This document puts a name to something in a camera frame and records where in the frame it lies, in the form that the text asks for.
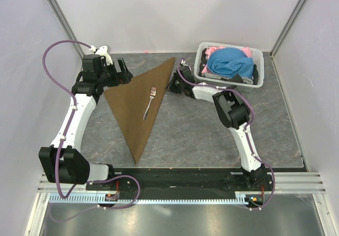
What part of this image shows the silver metal fork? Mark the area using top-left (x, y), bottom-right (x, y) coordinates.
top-left (143, 87), bottom-right (157, 120)

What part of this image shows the brown cloth napkin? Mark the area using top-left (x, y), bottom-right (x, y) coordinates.
top-left (104, 57), bottom-right (175, 163)

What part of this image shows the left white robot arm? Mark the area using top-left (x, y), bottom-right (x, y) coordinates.
top-left (39, 55), bottom-right (133, 190)

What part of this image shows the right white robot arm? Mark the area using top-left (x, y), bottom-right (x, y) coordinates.
top-left (167, 61), bottom-right (267, 190)

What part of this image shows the blue cloth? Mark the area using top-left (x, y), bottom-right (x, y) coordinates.
top-left (207, 47), bottom-right (254, 78)

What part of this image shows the white plastic basket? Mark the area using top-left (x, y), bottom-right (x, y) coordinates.
top-left (192, 42), bottom-right (264, 92)

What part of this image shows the grey cloth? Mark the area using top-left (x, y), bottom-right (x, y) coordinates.
top-left (202, 73), bottom-right (254, 85)

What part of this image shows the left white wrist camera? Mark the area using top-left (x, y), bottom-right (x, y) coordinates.
top-left (89, 45), bottom-right (113, 65)

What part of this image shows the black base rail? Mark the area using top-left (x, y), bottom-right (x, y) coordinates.
top-left (86, 168), bottom-right (273, 200)

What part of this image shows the left aluminium frame post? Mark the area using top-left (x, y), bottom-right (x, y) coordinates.
top-left (47, 0), bottom-right (77, 40)

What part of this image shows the aluminium frame post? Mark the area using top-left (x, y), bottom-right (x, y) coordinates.
top-left (47, 0), bottom-right (77, 40)
top-left (270, 0), bottom-right (318, 56)

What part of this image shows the white slotted cable duct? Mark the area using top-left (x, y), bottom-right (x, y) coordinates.
top-left (48, 192), bottom-right (264, 205)

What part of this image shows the right aluminium frame post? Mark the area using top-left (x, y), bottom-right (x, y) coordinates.
top-left (270, 0), bottom-right (318, 56)

